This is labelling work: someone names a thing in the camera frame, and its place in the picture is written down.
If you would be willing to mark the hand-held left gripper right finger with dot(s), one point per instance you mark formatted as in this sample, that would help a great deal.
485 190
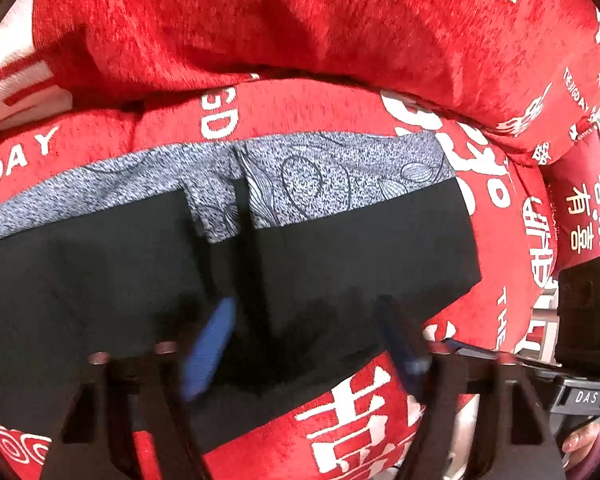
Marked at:
405 345

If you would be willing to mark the red printed folded quilt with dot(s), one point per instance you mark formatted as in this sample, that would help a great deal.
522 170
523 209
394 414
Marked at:
280 20

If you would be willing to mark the black pants with grey trim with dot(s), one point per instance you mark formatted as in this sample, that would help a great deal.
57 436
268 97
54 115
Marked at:
130 280

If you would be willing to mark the person's right hand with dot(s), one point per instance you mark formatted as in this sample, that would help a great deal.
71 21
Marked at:
580 442

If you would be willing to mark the red printed blanket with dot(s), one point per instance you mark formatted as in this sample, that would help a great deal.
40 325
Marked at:
360 425

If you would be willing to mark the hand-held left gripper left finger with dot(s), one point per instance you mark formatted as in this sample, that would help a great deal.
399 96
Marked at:
210 350

